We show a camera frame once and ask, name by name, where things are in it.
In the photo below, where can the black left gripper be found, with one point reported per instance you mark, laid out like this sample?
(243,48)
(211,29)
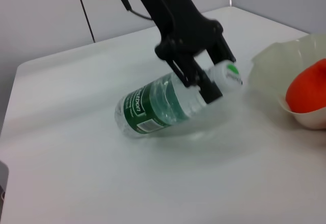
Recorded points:
(178,23)

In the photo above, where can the orange red toy fruit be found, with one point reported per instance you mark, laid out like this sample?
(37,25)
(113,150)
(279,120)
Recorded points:
(308,91)

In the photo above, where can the pale green wavy fruit bowl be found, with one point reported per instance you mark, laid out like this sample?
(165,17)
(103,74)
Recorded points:
(270,61)

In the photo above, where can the clear green label water bottle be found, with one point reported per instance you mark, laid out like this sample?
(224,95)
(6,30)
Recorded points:
(158,101)

